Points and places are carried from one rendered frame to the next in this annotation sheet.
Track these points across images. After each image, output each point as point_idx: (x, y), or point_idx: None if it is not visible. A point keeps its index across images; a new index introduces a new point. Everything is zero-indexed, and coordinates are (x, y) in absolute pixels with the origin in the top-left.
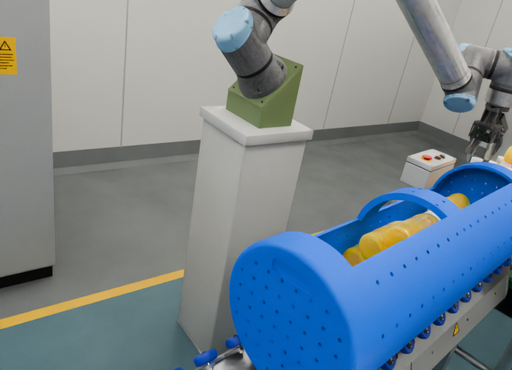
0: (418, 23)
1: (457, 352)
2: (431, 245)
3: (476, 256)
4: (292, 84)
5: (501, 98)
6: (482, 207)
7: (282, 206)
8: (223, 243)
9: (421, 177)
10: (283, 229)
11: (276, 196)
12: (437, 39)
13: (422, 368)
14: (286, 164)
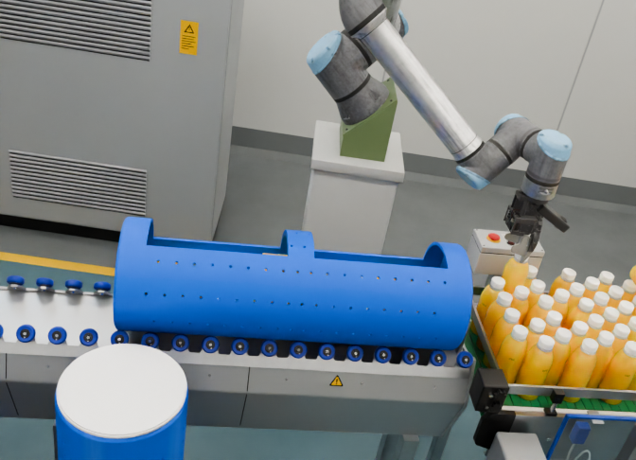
0: (398, 86)
1: None
2: (239, 264)
3: (302, 297)
4: (383, 117)
5: (526, 185)
6: (350, 267)
7: (367, 247)
8: None
9: (475, 256)
10: None
11: (359, 233)
12: (419, 106)
13: (268, 384)
14: (369, 202)
